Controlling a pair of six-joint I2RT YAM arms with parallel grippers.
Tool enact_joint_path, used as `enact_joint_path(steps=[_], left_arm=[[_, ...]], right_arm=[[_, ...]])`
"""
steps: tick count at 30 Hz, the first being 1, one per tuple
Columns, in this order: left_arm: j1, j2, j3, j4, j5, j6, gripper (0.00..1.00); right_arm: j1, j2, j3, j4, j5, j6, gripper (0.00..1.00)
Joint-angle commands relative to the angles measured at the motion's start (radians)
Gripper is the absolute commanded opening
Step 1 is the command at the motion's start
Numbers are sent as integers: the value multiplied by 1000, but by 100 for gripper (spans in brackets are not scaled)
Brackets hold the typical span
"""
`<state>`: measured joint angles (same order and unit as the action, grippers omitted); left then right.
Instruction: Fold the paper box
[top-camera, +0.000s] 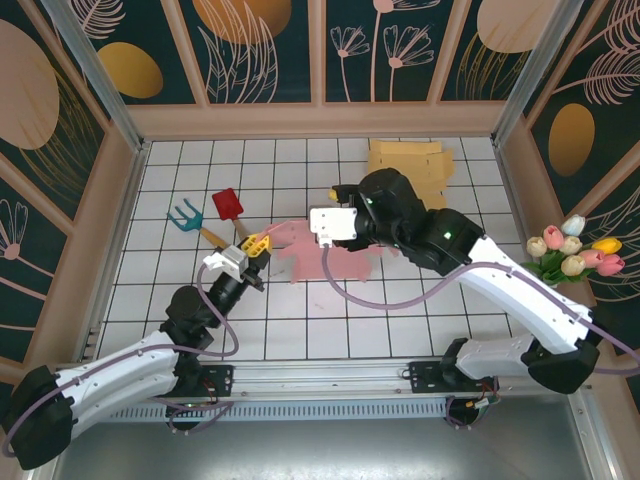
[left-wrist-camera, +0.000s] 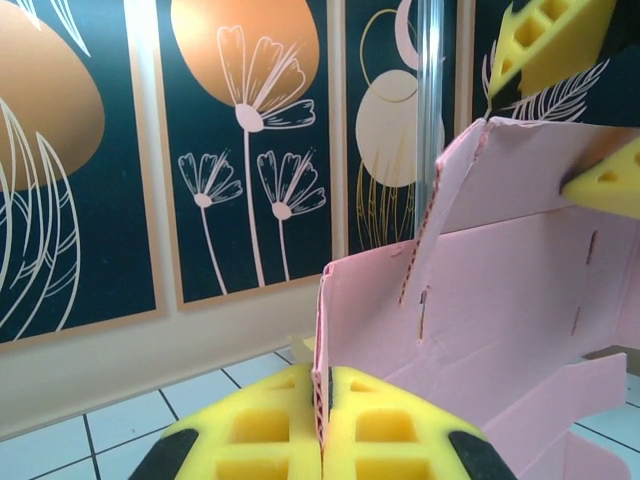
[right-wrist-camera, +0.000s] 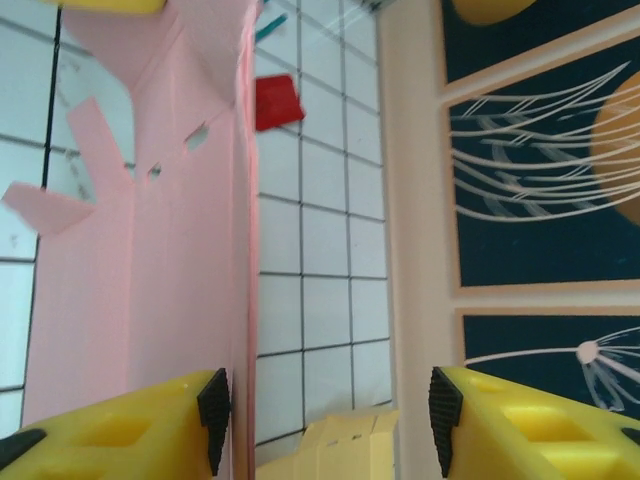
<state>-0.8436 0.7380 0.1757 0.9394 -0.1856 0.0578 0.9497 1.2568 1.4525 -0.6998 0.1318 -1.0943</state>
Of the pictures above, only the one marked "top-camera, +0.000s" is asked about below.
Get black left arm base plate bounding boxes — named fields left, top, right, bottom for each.
left=198, top=363, right=236, bottom=399

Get aluminium frame post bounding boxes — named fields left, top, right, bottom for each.
left=39, top=0, right=151, bottom=154
left=491, top=0, right=596, bottom=149

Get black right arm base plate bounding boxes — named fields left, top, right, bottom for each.
left=408, top=360, right=501, bottom=396

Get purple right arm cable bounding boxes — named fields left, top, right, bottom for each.
left=319, top=242, right=640, bottom=376

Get pink paper box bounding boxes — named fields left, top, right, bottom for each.
left=258, top=219, right=401, bottom=287

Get red toy shovel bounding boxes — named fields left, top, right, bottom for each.
left=211, top=187, right=249, bottom=241

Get teal toy garden rake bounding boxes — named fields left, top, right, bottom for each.
left=166, top=197, right=231, bottom=251

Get grey metal panel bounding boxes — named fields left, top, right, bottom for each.
left=49, top=419, right=601, bottom=480

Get slotted grey cable duct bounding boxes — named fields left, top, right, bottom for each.
left=112, top=402, right=451, bottom=422

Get white and blue tulip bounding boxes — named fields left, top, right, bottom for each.
left=560, top=213, right=587, bottom=237

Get yellow paper box sheet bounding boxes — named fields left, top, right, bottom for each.
left=368, top=138, right=457, bottom=210

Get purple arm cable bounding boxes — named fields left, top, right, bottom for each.
left=319, top=242, right=640, bottom=376
left=0, top=262, right=239, bottom=459

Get green tulip leaves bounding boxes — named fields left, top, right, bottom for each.
left=519, top=249, right=599, bottom=289

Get aluminium table side rail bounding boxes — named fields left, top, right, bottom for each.
left=74, top=142, right=151, bottom=362

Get aluminium mounting rail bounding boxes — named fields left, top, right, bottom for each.
left=47, top=355, right=596, bottom=401

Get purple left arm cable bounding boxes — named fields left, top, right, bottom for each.
left=0, top=262, right=239, bottom=459

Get tulip bouquet in vase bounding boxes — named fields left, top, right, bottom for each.
left=492, top=139, right=569, bottom=357

